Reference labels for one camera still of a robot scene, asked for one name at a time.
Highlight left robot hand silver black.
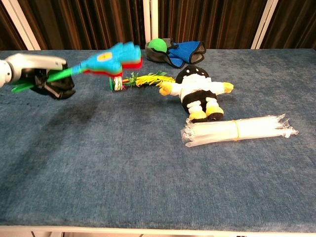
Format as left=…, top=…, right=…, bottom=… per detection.
left=4, top=53, right=76, bottom=100

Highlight blue hand clapper green handle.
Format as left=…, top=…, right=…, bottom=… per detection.
left=11, top=42, right=143, bottom=94

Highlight dark brown curtain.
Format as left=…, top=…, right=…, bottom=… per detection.
left=0, top=0, right=316, bottom=51

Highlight yellow feather shuttlecock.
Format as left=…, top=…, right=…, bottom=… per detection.
left=109, top=71, right=176, bottom=91

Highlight green ball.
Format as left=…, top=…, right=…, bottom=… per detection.
left=148, top=38, right=168, bottom=53

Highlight blue grey catch pad cloth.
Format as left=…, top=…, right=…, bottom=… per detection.
left=145, top=38, right=206, bottom=69

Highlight blue carpet table mat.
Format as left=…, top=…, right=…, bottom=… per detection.
left=0, top=48, right=316, bottom=233

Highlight black white plush doll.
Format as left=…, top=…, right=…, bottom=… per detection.
left=159, top=65, right=235, bottom=123

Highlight bundle of clear plastic straws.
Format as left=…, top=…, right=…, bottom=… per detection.
left=181, top=113, right=299, bottom=148

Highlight white frame post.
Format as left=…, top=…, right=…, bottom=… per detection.
left=143, top=0, right=158, bottom=49
left=251, top=0, right=282, bottom=49
left=0, top=0, right=41, bottom=51

